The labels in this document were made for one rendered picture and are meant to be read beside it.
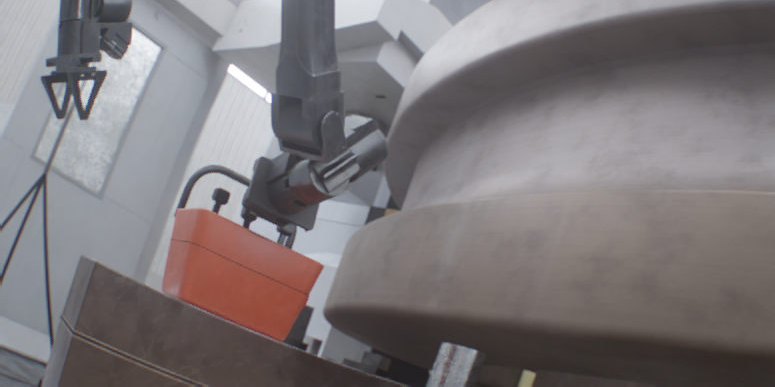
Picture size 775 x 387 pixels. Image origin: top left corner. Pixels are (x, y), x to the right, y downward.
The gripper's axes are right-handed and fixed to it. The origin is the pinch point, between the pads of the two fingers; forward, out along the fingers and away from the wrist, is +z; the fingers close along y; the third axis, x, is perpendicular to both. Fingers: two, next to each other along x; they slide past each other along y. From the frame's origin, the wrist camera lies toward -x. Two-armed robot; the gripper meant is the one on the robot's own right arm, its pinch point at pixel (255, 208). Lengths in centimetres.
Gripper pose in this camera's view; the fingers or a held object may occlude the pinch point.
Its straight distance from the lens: 103.5
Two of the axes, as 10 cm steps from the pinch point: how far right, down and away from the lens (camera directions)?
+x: -2.0, 8.7, -4.5
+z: -5.9, 2.5, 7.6
